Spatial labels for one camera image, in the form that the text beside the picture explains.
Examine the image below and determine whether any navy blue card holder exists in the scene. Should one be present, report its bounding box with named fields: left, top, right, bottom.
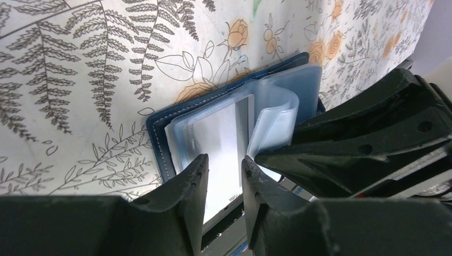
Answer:
left=146, top=52, right=326, bottom=185

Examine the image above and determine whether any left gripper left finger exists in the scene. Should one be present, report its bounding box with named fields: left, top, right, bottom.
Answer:
left=1, top=154, right=208, bottom=255

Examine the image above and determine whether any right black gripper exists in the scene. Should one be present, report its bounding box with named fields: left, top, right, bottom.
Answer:
left=255, top=68, right=451, bottom=200

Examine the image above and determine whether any floral table mat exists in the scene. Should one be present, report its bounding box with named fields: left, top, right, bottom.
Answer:
left=1, top=1, right=433, bottom=200

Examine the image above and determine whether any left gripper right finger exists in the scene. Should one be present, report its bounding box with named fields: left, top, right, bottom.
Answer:
left=241, top=157, right=451, bottom=255

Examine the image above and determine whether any white card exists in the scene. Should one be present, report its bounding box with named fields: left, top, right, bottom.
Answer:
left=187, top=94, right=254, bottom=222

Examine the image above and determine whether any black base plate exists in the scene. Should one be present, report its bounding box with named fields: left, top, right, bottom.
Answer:
left=200, top=195, right=253, bottom=255

